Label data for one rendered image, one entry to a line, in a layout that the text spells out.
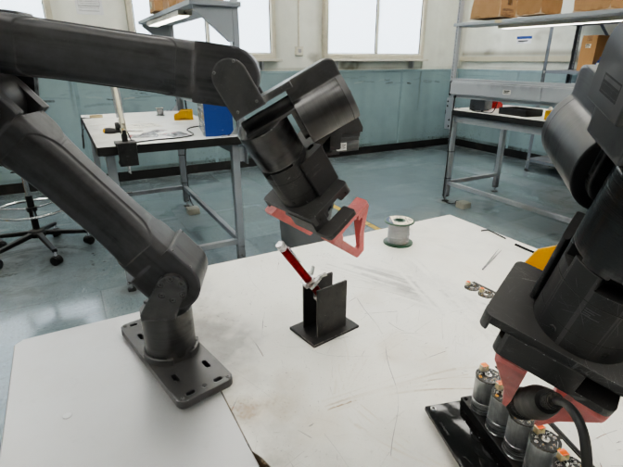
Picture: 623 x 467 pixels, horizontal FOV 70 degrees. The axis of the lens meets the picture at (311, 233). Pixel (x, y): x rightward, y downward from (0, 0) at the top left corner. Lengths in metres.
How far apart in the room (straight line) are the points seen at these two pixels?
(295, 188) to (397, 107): 5.49
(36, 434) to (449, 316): 0.54
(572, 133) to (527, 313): 0.11
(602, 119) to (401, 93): 5.77
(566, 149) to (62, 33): 0.43
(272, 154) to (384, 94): 5.36
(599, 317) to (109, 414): 0.47
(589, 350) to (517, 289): 0.06
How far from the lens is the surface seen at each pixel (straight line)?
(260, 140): 0.47
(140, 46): 0.49
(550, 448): 0.45
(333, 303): 0.62
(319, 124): 0.48
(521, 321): 0.30
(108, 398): 0.59
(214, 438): 0.51
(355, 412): 0.53
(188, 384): 0.56
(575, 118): 0.32
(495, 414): 0.49
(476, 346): 0.66
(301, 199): 0.52
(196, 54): 0.47
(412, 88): 6.10
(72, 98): 4.62
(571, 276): 0.28
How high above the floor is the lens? 1.11
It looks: 21 degrees down
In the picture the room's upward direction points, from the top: straight up
